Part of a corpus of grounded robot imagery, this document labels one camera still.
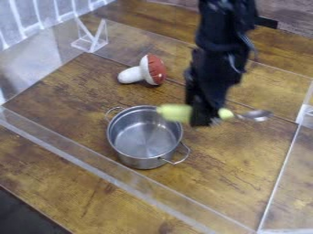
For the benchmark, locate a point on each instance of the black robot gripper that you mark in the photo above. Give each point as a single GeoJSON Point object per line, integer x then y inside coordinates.
{"type": "Point", "coordinates": [213, 73]}

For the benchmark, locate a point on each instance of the green handled metal spoon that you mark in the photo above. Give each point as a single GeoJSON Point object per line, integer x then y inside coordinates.
{"type": "Point", "coordinates": [179, 113]}

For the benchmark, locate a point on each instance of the small stainless steel pot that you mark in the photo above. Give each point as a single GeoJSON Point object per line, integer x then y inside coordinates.
{"type": "Point", "coordinates": [146, 141]}

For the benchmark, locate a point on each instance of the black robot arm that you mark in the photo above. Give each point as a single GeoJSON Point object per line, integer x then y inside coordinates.
{"type": "Point", "coordinates": [225, 22]}

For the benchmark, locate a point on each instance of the red white toy mushroom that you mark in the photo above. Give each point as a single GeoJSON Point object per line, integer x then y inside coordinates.
{"type": "Point", "coordinates": [150, 70]}

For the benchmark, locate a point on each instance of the black strip on table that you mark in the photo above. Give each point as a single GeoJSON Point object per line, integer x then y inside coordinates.
{"type": "Point", "coordinates": [266, 22]}

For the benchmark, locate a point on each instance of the clear acrylic triangular bracket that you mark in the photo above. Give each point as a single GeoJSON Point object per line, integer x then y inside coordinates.
{"type": "Point", "coordinates": [90, 42]}

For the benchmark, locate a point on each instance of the clear acrylic enclosure wall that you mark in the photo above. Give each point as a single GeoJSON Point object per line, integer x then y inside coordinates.
{"type": "Point", "coordinates": [246, 181]}

